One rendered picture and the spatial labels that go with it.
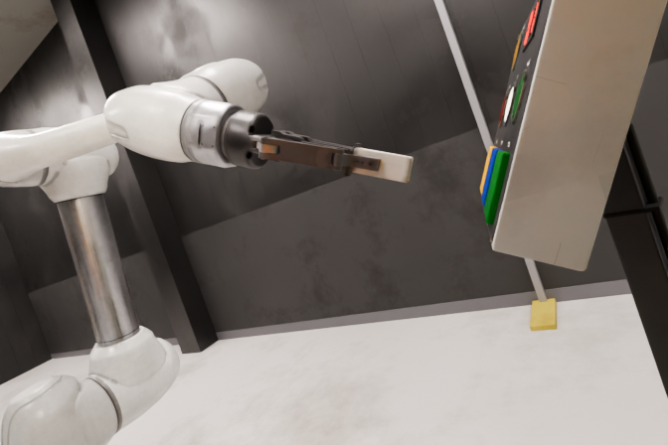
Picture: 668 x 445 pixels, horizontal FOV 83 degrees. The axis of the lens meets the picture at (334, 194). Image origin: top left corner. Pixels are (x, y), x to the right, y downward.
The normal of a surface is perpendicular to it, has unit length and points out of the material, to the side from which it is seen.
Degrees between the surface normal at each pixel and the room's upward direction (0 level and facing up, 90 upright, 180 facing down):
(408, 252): 90
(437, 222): 90
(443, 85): 90
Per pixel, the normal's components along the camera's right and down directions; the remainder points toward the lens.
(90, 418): 0.84, -0.34
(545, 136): -0.33, 0.15
